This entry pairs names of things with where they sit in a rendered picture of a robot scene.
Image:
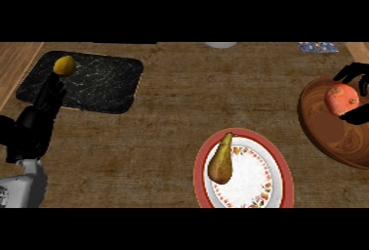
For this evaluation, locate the yellow lemon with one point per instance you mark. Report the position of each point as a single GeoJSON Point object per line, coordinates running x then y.
{"type": "Point", "coordinates": [64, 66]}

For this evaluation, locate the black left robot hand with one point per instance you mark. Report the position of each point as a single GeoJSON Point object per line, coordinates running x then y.
{"type": "Point", "coordinates": [33, 130]}

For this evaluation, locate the black marble cutting board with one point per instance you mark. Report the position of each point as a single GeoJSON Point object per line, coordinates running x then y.
{"type": "Point", "coordinates": [103, 83]}

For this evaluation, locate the white round object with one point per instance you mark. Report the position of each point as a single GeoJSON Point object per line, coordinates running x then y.
{"type": "Point", "coordinates": [220, 44]}

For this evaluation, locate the orange round fruit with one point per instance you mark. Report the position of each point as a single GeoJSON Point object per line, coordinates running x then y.
{"type": "Point", "coordinates": [340, 97]}

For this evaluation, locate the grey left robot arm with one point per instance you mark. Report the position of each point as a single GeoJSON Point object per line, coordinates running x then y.
{"type": "Point", "coordinates": [24, 190]}

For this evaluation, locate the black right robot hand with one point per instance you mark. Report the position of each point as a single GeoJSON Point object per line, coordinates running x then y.
{"type": "Point", "coordinates": [356, 70]}

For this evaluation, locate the green-brown squash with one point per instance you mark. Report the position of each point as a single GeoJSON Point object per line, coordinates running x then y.
{"type": "Point", "coordinates": [220, 164]}

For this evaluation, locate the blue patterned object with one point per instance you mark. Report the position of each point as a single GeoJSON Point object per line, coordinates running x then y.
{"type": "Point", "coordinates": [317, 46]}

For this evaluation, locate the brown wooden bowl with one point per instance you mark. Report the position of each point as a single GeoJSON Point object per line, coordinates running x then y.
{"type": "Point", "coordinates": [326, 133]}

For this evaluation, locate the red-rimmed white plate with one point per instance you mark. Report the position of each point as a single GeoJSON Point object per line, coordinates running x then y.
{"type": "Point", "coordinates": [253, 177]}

